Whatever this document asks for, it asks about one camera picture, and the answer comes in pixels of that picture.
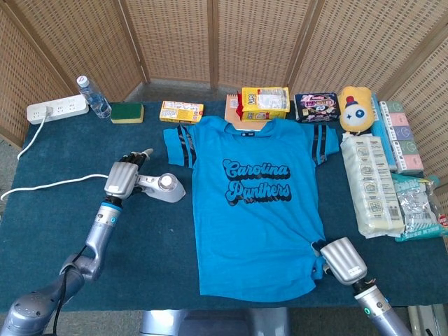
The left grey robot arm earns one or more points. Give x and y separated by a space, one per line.
98 234

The green and yellow sponge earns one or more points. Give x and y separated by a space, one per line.
127 112

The white tissue pack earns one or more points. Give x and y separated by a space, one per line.
371 182

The white power strip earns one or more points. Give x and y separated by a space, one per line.
66 106

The light blue long package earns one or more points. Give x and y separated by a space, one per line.
381 136

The yellow cardboard box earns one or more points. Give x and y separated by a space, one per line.
180 112

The yellow Lipo snack bag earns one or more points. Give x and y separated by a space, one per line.
266 103

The yellow plush toy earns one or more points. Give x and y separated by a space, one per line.
357 112

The clear plastic water bottle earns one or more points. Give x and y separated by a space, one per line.
96 101

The blue Carolina Panthers t-shirt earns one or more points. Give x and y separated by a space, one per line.
259 227

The white handheld steam iron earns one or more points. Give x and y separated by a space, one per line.
168 192

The brown spiral notebook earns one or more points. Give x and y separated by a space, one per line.
231 112

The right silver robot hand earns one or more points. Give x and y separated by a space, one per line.
344 260

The pastel tissue multipack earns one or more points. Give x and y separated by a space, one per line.
402 140

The silver and teal bag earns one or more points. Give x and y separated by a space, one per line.
416 206

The dark sanitary pad package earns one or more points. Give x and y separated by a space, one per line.
316 108

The dark teal tablecloth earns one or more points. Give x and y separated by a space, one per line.
150 252

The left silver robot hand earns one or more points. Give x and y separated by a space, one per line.
120 178

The woven rattan folding screen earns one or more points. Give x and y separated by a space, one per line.
175 35

